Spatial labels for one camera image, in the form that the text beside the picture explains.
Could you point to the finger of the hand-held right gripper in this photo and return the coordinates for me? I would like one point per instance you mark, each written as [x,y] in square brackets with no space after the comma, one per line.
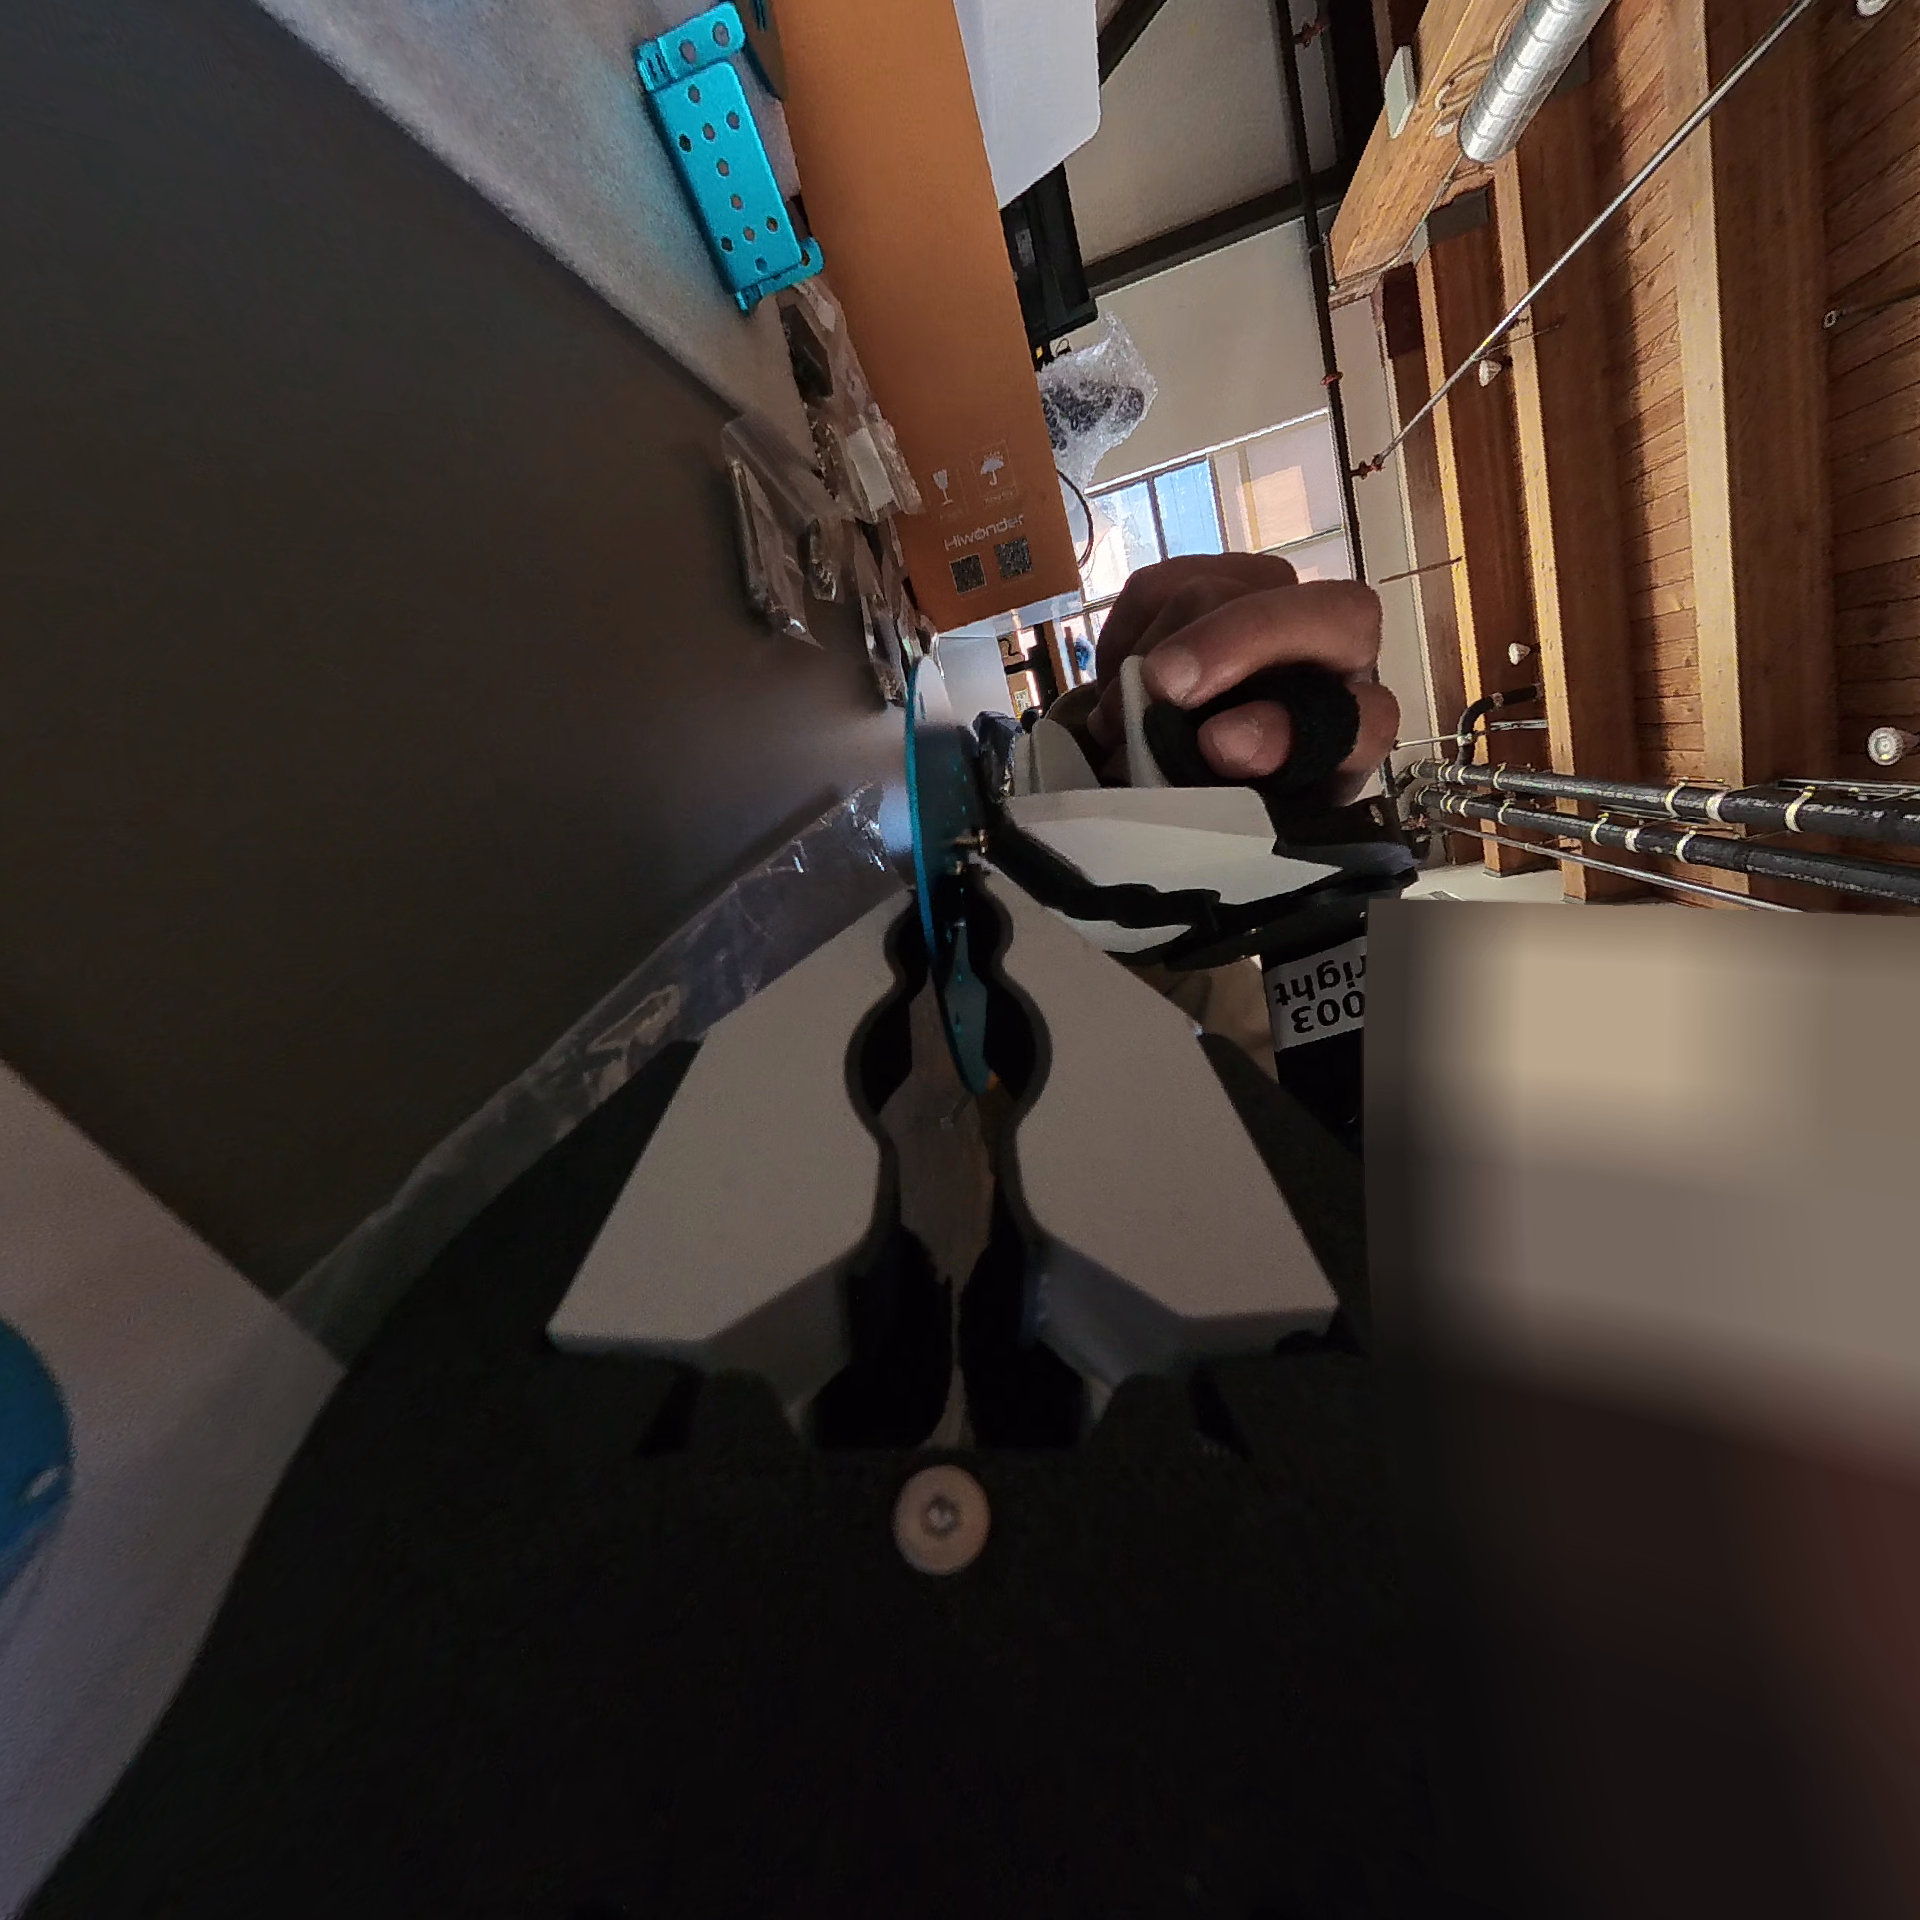
[1147,932]
[1155,833]

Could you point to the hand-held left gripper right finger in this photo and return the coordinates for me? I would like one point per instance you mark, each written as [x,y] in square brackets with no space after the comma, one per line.
[1155,1201]

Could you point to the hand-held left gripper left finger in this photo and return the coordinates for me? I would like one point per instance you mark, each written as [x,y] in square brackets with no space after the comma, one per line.
[721,1201]

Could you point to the small silver screw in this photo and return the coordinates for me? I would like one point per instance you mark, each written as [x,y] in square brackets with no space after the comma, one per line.
[973,857]

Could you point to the blue round metal disc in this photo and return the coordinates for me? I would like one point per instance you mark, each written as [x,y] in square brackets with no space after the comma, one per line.
[32,1453]
[933,781]

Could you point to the person's right forearm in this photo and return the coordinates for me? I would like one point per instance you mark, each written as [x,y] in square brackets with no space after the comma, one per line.
[1221,1005]

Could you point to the dark grey desk mat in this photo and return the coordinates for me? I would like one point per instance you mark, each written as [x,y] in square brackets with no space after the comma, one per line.
[302,599]

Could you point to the grey desk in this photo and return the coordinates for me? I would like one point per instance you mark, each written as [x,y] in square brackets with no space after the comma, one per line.
[466,107]

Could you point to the person's right hand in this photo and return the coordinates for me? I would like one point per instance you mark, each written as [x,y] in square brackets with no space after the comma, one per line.
[1246,615]

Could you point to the clear plastic bag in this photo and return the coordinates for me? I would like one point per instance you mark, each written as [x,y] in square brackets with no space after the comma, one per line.
[707,946]

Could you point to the large window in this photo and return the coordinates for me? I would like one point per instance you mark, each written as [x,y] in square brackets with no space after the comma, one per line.
[1171,510]

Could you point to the black insulated pipe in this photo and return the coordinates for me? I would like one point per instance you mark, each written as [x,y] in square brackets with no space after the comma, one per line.
[1743,857]
[1743,803]

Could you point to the bubble wrap bundle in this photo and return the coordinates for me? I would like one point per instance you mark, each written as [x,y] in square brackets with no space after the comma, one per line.
[1094,391]

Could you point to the pile of small parts bags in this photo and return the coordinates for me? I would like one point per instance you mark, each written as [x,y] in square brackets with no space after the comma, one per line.
[783,525]

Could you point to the black monitor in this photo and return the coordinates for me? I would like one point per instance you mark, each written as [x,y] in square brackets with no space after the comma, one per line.
[1050,268]

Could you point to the orange cardboard box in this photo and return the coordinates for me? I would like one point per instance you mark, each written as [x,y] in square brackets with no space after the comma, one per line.
[917,303]

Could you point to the thin metal rod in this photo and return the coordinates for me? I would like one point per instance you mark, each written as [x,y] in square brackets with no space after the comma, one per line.
[1591,233]

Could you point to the blue perforated metal plate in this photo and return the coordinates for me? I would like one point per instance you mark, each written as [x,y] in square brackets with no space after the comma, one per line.
[721,150]

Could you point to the silver ventilation duct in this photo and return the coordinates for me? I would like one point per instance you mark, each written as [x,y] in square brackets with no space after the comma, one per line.
[1515,77]

